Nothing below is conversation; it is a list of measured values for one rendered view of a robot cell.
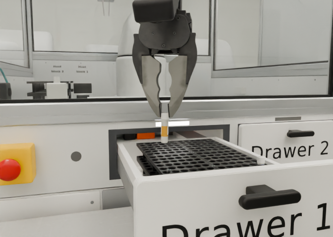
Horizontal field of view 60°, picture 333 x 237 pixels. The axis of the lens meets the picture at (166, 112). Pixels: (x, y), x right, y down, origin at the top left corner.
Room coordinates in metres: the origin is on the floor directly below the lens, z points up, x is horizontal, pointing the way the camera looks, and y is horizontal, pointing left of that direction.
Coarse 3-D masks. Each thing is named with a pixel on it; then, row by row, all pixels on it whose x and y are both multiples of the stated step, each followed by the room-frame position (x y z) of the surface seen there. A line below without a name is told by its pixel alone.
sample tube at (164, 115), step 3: (162, 114) 0.42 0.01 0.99; (165, 114) 0.42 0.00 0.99; (162, 117) 0.42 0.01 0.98; (165, 117) 0.42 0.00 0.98; (168, 117) 0.43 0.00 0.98; (162, 120) 0.43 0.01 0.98; (165, 120) 0.42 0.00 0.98; (162, 123) 0.43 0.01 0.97; (165, 123) 0.42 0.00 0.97; (162, 126) 0.43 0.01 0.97; (165, 126) 0.42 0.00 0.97; (162, 129) 0.43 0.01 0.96; (165, 129) 0.42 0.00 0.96; (162, 132) 0.43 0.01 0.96; (165, 132) 0.42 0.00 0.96; (162, 135) 0.43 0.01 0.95; (165, 135) 0.42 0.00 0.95; (162, 138) 0.43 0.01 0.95; (165, 138) 0.42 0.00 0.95; (162, 141) 0.43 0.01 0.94; (165, 141) 0.42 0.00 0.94
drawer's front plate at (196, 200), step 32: (320, 160) 0.38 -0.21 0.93; (160, 192) 0.30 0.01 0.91; (192, 192) 0.31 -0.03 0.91; (224, 192) 0.32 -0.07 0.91; (320, 192) 0.36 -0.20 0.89; (160, 224) 0.30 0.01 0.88; (192, 224) 0.31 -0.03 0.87; (224, 224) 0.32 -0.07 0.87; (256, 224) 0.34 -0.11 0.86; (288, 224) 0.35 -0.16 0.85; (320, 224) 0.36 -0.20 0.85
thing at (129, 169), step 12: (120, 144) 0.63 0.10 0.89; (132, 144) 0.65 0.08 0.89; (228, 144) 0.64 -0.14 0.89; (120, 156) 0.58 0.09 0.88; (132, 156) 0.65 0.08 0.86; (252, 156) 0.54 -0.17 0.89; (120, 168) 0.56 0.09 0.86; (132, 168) 0.46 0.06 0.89; (132, 180) 0.44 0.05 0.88; (132, 192) 0.42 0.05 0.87; (132, 204) 0.42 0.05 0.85
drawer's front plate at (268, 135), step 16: (240, 128) 0.70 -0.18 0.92; (256, 128) 0.70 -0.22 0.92; (272, 128) 0.71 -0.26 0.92; (288, 128) 0.73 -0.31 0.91; (304, 128) 0.74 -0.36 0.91; (320, 128) 0.75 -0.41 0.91; (240, 144) 0.69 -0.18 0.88; (256, 144) 0.70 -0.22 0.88; (272, 144) 0.71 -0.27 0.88; (288, 144) 0.73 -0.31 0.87; (304, 144) 0.74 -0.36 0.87; (320, 144) 0.75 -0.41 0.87; (288, 160) 0.73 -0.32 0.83; (304, 160) 0.74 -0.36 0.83
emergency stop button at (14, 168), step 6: (0, 162) 0.50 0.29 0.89; (6, 162) 0.50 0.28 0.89; (12, 162) 0.50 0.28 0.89; (0, 168) 0.50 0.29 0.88; (6, 168) 0.50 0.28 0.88; (12, 168) 0.50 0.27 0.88; (18, 168) 0.51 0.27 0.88; (0, 174) 0.50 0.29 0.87; (6, 174) 0.50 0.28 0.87; (12, 174) 0.50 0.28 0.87; (18, 174) 0.51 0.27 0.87; (6, 180) 0.50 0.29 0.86
